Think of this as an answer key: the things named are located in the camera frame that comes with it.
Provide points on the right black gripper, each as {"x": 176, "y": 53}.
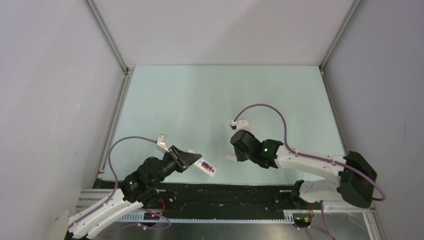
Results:
{"x": 240, "y": 157}

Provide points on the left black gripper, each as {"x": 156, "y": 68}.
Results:
{"x": 182, "y": 159}

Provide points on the white battery compartment cover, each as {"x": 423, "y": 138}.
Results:
{"x": 231, "y": 157}

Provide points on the blue battery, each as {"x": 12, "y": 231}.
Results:
{"x": 207, "y": 164}

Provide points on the white remote control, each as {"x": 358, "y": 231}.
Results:
{"x": 198, "y": 163}

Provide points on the red battery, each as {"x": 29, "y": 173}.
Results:
{"x": 207, "y": 167}

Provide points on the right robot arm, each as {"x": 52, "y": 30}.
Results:
{"x": 349, "y": 178}

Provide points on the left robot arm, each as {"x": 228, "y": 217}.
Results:
{"x": 137, "y": 190}

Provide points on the left controller board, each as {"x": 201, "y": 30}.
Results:
{"x": 148, "y": 216}

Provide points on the controller board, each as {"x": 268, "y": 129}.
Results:
{"x": 148, "y": 216}
{"x": 302, "y": 222}

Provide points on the right controller board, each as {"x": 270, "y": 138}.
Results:
{"x": 302, "y": 222}

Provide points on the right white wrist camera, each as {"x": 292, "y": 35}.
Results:
{"x": 240, "y": 125}

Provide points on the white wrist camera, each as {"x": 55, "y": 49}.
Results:
{"x": 240, "y": 125}
{"x": 161, "y": 144}

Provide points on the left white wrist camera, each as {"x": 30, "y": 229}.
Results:
{"x": 161, "y": 144}

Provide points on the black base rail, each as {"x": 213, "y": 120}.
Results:
{"x": 225, "y": 201}

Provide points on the grey slotted cable duct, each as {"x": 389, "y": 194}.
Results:
{"x": 140, "y": 217}

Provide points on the left aluminium frame profile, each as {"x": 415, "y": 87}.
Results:
{"x": 104, "y": 67}

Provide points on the aluminium frame profile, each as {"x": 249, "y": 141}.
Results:
{"x": 359, "y": 77}
{"x": 104, "y": 67}

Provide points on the right aluminium frame profile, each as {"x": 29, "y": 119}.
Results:
{"x": 359, "y": 77}

